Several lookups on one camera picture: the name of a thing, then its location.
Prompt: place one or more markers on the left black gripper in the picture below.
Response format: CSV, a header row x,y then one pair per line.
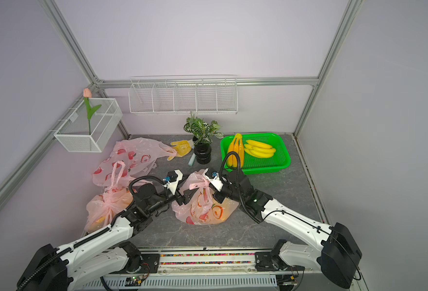
x,y
187,194

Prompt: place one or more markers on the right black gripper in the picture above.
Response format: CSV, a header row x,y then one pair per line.
x,y
217,197

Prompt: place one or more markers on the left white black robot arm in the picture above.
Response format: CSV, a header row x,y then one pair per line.
x,y
106,250

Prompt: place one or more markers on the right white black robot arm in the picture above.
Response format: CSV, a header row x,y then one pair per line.
x,y
330,249

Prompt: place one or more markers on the pale yellow banana bunch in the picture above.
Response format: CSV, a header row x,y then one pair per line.
x,y
258,149

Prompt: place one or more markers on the pink strawberry plastic bag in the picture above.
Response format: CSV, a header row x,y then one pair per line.
x,y
130,159

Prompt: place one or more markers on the green plastic basket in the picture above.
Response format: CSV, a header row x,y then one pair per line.
x,y
252,165

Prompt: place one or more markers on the light blue white tube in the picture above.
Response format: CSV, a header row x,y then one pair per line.
x,y
192,160

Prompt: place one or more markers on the potted plant black vase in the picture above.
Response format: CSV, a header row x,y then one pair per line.
x,y
202,132

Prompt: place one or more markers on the pink artificial tulip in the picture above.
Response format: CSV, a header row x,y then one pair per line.
x,y
90,110

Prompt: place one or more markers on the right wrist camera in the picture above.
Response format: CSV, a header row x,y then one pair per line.
x,y
214,179

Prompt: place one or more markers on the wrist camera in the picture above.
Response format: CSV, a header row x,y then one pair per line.
x,y
214,179
172,180

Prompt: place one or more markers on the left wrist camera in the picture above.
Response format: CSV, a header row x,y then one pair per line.
x,y
172,180

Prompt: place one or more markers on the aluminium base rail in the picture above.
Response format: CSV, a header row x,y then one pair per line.
x,y
184,270

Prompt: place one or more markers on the white wire wall shelf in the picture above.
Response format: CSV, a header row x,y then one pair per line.
x,y
180,94

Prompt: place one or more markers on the white wire side basket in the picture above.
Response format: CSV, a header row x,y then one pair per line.
x,y
73,133

